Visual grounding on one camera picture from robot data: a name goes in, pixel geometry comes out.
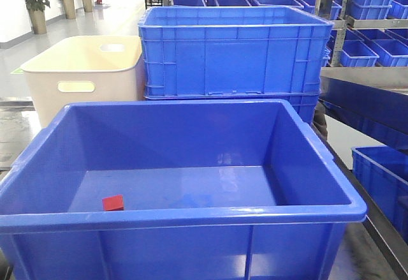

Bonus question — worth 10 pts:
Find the red cube block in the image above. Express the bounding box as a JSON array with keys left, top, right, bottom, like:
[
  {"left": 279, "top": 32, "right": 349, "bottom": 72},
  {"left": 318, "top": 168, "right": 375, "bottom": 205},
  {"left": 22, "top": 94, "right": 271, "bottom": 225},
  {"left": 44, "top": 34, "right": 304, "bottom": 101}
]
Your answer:
[{"left": 102, "top": 195, "right": 124, "bottom": 211}]

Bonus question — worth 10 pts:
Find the blue target bin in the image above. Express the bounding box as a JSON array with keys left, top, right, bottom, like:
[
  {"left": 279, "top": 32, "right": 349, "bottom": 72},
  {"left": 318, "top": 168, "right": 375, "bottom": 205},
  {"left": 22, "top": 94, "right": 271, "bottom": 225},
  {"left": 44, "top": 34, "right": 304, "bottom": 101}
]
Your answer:
[{"left": 1, "top": 99, "right": 367, "bottom": 279}]

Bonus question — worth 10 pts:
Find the cream plastic bin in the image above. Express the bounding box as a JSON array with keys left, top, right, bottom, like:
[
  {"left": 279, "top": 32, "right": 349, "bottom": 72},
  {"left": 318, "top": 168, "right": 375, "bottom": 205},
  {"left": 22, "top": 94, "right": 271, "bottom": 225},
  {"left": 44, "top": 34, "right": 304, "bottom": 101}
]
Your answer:
[{"left": 21, "top": 36, "right": 145, "bottom": 128}]

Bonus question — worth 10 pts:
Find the blue bin lower right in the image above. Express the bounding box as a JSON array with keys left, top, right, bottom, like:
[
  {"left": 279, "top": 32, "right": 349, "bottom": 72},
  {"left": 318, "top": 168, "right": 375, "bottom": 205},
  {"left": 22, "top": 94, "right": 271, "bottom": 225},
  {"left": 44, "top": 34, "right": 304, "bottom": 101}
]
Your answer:
[{"left": 351, "top": 146, "right": 407, "bottom": 240}]

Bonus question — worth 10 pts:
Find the large blue crate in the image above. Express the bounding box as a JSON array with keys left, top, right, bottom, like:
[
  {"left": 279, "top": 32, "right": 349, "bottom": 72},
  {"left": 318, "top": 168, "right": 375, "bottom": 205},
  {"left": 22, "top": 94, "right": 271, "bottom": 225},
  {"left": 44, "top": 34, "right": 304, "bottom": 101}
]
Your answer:
[{"left": 138, "top": 6, "right": 332, "bottom": 123}]

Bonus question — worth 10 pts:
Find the potted plant left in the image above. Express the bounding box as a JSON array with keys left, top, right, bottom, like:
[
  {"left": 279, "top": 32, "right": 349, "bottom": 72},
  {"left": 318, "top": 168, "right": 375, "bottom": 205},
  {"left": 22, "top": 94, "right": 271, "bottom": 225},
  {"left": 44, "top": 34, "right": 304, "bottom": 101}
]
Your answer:
[{"left": 25, "top": 0, "right": 50, "bottom": 34}]

